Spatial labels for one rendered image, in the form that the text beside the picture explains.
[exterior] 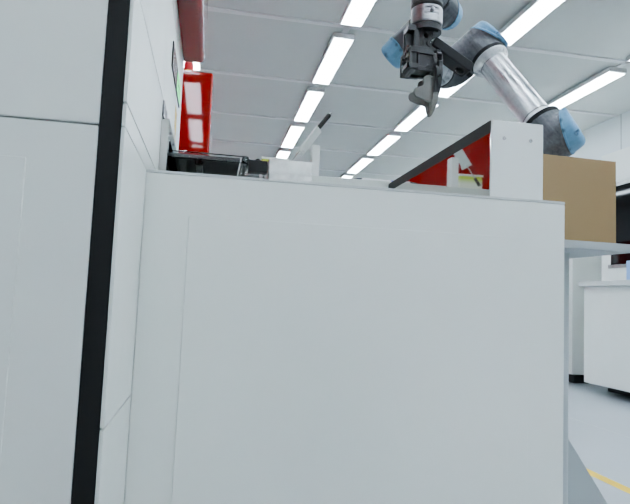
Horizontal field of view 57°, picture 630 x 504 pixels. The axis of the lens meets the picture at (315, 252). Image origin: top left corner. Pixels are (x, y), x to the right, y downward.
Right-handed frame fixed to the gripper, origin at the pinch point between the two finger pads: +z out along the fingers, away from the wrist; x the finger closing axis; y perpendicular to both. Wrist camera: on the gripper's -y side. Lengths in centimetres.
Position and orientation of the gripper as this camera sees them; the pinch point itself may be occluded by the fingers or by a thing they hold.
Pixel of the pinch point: (432, 111)
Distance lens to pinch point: 142.6
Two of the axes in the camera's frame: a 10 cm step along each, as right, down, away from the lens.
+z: -0.4, 10.0, -0.8
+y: -9.8, -0.6, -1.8
